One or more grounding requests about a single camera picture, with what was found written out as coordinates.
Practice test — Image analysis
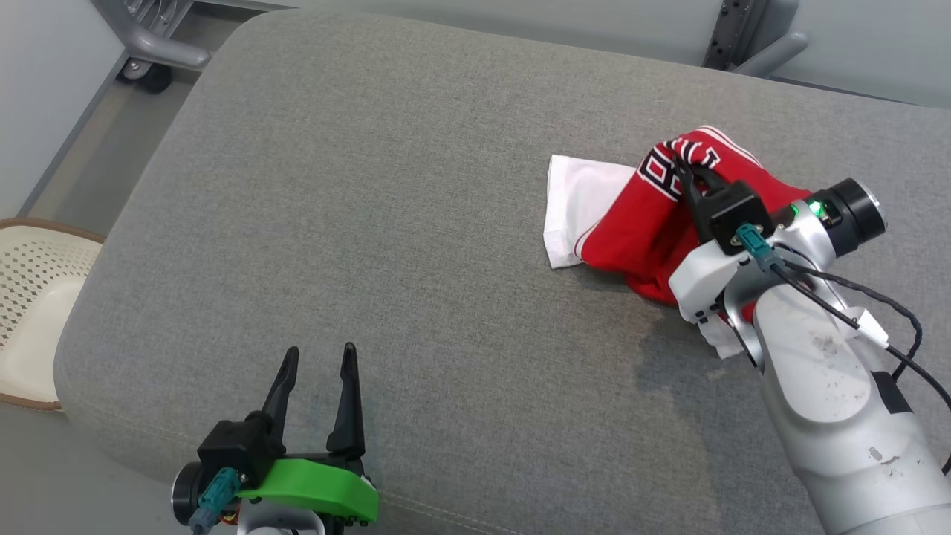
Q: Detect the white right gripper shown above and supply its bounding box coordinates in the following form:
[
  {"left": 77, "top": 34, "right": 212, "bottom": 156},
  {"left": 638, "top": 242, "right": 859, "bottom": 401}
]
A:
[{"left": 669, "top": 156, "right": 779, "bottom": 325}]

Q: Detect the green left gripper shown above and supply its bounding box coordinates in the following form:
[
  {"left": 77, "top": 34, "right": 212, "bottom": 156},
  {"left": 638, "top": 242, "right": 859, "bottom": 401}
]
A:
[{"left": 236, "top": 342, "right": 380, "bottom": 527}]

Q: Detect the red jersey with white sleeves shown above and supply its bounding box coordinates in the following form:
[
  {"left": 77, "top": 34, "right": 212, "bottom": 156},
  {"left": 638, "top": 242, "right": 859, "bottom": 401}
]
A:
[{"left": 542, "top": 125, "right": 815, "bottom": 361}]

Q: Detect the cream perforated laundry basket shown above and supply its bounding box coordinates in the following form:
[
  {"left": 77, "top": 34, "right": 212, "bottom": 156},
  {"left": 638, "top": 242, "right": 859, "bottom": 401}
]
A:
[{"left": 0, "top": 217, "right": 106, "bottom": 412}]

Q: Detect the grey wheeled stand base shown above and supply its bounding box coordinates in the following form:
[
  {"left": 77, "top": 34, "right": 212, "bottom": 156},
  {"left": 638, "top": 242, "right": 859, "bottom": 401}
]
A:
[{"left": 91, "top": 0, "right": 213, "bottom": 95}]

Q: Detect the thin black cable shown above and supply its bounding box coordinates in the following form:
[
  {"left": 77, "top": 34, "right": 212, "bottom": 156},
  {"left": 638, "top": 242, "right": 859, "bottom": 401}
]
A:
[
  {"left": 769, "top": 264, "right": 951, "bottom": 411},
  {"left": 780, "top": 262, "right": 926, "bottom": 383}
]

